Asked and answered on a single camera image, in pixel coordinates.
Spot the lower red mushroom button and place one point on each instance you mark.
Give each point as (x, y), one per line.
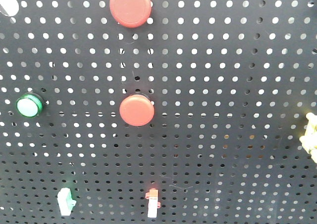
(136, 110)

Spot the red mushroom button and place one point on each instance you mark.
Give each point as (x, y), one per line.
(136, 110)
(130, 13)

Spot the upper red mushroom button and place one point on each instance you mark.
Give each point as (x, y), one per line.
(130, 13)

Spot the green round push button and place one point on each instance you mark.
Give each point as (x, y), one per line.
(30, 104)

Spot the black perforated pegboard panel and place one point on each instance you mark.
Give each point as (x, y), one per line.
(231, 82)

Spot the red-white rocker switch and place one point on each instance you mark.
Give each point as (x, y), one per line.
(153, 203)

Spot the green-white rocker switch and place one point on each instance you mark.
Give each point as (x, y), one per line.
(65, 201)

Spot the yellow toggle switch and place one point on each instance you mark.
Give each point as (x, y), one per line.
(309, 139)

